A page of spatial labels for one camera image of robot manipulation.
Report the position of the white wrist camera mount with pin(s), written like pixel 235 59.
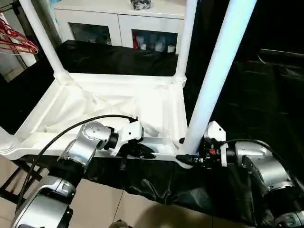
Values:
pixel 215 129
pixel 129 133

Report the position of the black folding frame bar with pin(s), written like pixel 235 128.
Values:
pixel 14 175

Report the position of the black mat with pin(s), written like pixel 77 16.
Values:
pixel 190 185

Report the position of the white glass-door cabinet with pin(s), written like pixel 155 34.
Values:
pixel 123 23

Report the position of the white plastic table top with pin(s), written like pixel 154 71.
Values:
pixel 95 99

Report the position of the dark bundled object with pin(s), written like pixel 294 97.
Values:
pixel 141 4

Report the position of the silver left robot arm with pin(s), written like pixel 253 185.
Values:
pixel 83 147

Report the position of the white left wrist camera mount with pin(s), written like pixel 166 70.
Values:
pixel 129 133

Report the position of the red bottle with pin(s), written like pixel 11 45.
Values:
pixel 135 42

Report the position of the grey curtain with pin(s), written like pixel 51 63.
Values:
pixel 50 35

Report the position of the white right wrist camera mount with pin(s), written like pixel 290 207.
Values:
pixel 215 129

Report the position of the white plastic table leg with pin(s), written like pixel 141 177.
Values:
pixel 187 40
pixel 213 71
pixel 7 142
pixel 42 40

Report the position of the black metal bar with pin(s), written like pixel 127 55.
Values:
pixel 285 52

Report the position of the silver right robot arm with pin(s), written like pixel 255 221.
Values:
pixel 268 166

